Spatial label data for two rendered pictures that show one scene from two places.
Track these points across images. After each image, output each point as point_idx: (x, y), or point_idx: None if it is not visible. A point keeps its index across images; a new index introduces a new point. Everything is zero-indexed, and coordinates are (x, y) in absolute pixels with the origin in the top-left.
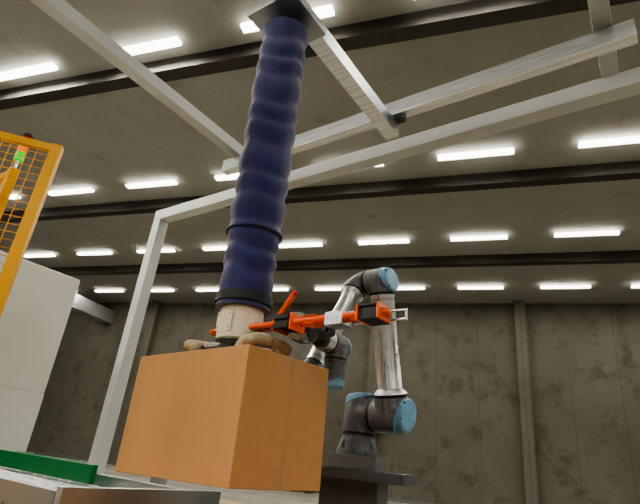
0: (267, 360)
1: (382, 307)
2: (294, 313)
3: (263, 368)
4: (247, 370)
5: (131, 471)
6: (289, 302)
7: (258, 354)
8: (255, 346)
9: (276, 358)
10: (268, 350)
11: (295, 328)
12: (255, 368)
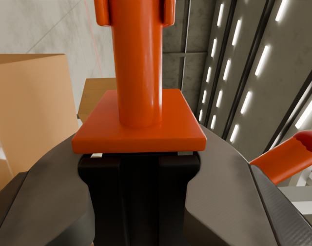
0: (12, 57)
1: None
2: (182, 94)
3: None
4: (14, 53)
5: None
6: (252, 161)
7: (38, 54)
8: (58, 54)
9: (3, 60)
10: (39, 57)
11: (109, 100)
12: (9, 54)
